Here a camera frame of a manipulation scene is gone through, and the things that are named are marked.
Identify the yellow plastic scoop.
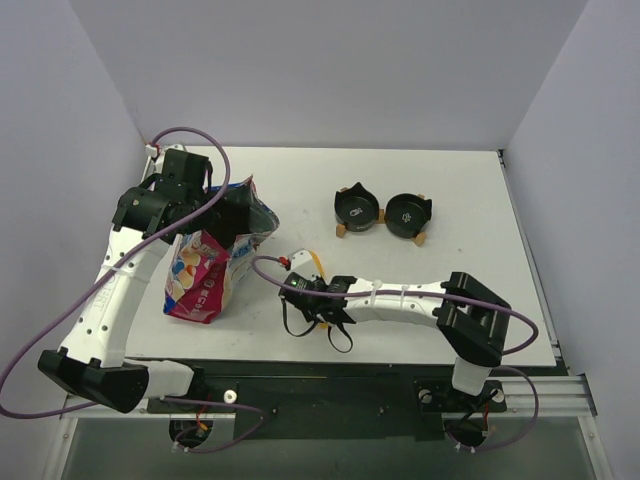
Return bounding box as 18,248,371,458
309,250,329,332

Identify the pet food bag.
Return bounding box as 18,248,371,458
163,177,280,324

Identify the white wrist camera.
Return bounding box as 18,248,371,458
144,143,186,162
278,249,322,281

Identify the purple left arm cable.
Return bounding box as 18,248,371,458
0,127,276,455

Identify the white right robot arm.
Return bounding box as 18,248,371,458
279,272,510,409

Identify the black paw cat bowl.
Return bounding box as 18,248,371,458
385,193,433,239

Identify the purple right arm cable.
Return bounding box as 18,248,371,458
251,255,540,455

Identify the black fish cat bowl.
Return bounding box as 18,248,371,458
334,182,381,238

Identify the wooden bowl stand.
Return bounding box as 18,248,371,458
334,185,429,247

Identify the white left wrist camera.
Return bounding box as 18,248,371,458
144,143,186,162

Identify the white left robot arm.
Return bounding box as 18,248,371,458
38,148,219,413

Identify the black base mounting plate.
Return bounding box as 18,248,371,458
122,358,509,444

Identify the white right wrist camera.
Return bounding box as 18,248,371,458
278,249,322,281

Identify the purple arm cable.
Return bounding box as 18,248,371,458
0,127,276,455
251,255,540,455

